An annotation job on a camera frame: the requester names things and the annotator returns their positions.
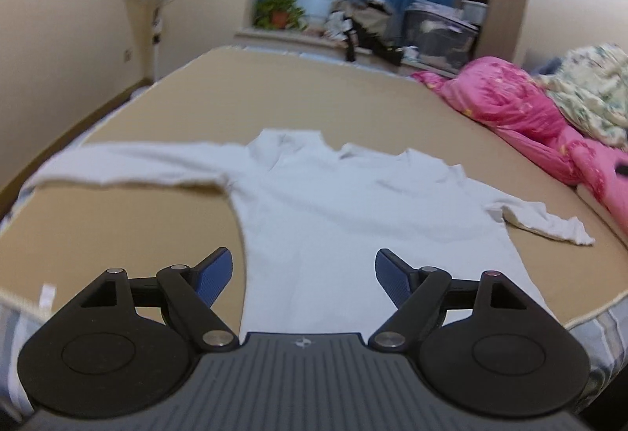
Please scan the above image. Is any pile of clothes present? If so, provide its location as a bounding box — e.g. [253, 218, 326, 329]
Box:
[324, 0, 408, 66]

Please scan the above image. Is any pink quilt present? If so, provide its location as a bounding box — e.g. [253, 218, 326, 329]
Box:
[411, 57, 628, 248]

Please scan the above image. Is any tan bed mat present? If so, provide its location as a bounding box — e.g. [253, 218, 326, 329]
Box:
[0, 44, 628, 331]

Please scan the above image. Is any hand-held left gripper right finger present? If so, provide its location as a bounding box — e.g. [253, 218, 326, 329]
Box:
[368, 248, 545, 353]

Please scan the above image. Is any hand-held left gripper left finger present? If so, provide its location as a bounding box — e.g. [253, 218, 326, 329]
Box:
[73, 247, 241, 353]

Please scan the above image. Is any white long-sleeve shirt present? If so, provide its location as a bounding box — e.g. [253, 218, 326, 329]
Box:
[22, 128, 596, 334]

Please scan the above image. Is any potted plant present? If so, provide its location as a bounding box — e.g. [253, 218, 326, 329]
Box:
[254, 0, 309, 32]

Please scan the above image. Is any clear plastic storage box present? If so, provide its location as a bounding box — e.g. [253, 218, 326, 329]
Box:
[403, 0, 480, 73]

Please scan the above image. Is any floral blanket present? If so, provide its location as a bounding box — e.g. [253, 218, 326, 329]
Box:
[537, 43, 628, 147]

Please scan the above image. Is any striped bed sheet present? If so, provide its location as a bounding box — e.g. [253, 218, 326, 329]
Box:
[0, 215, 628, 417]

